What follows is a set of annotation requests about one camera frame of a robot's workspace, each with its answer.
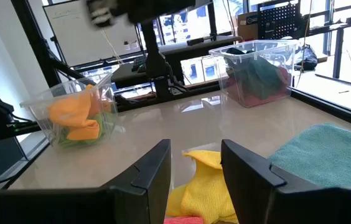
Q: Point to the orange towel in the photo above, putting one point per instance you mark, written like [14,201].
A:
[69,115]

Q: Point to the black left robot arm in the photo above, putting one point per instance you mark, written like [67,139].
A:
[155,56]

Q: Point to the black aluminium table frame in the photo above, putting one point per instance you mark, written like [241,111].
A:
[38,46]

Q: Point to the clear plastic bin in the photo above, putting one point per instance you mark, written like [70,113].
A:
[38,109]
[287,49]

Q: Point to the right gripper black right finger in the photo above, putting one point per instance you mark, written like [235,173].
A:
[272,196]

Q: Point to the black pegboard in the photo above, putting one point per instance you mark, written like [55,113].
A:
[279,18]

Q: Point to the maroon towel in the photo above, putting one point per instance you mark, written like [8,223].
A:
[256,101]

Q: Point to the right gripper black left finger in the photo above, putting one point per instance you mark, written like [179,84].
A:
[116,202]

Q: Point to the teal towel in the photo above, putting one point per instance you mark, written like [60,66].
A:
[325,155]

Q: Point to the black bag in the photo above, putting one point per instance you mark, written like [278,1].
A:
[307,59]

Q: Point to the whiteboard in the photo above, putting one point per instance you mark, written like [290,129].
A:
[79,37]

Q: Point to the pink towel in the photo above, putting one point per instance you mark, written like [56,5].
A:
[183,220]

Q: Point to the yellow towel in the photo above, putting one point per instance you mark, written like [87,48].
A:
[206,193]

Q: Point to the dark green towel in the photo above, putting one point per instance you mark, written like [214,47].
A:
[256,77]

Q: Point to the light green towel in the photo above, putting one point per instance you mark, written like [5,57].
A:
[107,123]

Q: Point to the cardboard box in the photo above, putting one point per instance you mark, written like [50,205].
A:
[247,29]

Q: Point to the black standing desk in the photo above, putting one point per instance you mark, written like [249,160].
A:
[338,53]

